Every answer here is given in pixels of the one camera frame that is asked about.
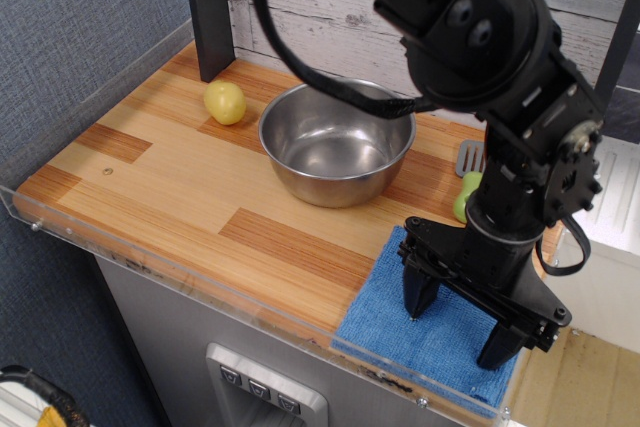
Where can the grey green toy spatula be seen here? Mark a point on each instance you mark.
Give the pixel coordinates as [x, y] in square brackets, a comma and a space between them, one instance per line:
[470, 166]

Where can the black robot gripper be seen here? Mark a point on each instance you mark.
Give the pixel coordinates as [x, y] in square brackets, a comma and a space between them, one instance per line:
[488, 262]

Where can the dark right frame post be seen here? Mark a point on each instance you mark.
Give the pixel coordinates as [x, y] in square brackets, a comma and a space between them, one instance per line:
[619, 47]

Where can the black white bottom-left equipment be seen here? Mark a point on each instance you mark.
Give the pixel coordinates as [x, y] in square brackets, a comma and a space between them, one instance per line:
[24, 395]

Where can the yellow toy potato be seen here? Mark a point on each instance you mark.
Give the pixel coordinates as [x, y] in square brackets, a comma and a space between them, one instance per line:
[225, 102]

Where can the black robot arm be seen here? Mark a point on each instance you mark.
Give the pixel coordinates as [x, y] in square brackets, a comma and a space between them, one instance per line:
[501, 60]

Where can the yellow object bottom left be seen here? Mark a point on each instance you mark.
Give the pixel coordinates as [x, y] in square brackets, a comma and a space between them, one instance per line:
[50, 417]

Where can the silver toy fridge cabinet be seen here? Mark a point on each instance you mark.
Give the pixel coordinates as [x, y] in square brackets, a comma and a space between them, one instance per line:
[172, 333]

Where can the grey dispenser button panel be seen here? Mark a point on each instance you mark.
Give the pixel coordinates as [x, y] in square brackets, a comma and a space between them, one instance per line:
[260, 389]

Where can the stainless steel bowl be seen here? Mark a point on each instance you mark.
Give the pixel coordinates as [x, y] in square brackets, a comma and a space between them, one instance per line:
[330, 154]

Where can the blue microfiber cloth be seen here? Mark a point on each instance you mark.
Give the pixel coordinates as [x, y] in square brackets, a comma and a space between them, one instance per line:
[437, 351]

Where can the white toy sink counter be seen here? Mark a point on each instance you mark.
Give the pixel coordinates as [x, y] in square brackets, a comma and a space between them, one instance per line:
[603, 297]

